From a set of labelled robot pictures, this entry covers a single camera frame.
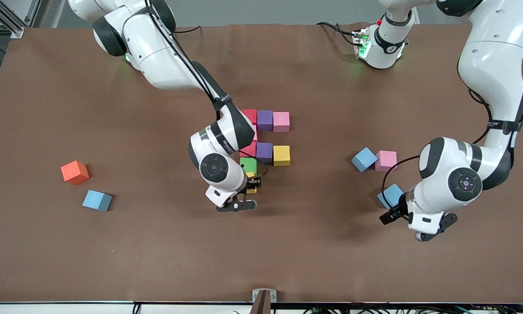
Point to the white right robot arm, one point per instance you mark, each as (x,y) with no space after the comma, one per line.
(165,56)

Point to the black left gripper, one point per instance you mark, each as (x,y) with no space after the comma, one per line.
(398,210)

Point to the orange foam cube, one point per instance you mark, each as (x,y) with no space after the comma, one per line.
(74,172)

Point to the yellow foam cube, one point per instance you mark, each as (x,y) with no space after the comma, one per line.
(251,174)
(282,155)

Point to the aluminium frame post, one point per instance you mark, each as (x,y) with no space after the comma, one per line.
(15,27)

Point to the blue foam cube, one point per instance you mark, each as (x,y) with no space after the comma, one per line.
(363,159)
(390,195)
(96,200)

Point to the brown post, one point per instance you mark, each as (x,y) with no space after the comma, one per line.
(261,305)

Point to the red foam cube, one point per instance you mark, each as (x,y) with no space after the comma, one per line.
(251,115)
(249,150)

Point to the green foam cube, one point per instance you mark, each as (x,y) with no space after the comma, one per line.
(248,165)

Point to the purple foam cube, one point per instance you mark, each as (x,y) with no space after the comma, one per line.
(264,152)
(265,120)

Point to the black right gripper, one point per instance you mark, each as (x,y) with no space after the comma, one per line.
(251,182)

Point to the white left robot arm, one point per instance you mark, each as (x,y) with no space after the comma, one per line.
(492,65)

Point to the brown table mat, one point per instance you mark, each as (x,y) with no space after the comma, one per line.
(261,253)

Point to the white table edge rail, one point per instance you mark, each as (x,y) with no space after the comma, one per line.
(69,308)

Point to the grey metal bracket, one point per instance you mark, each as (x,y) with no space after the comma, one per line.
(274,293)

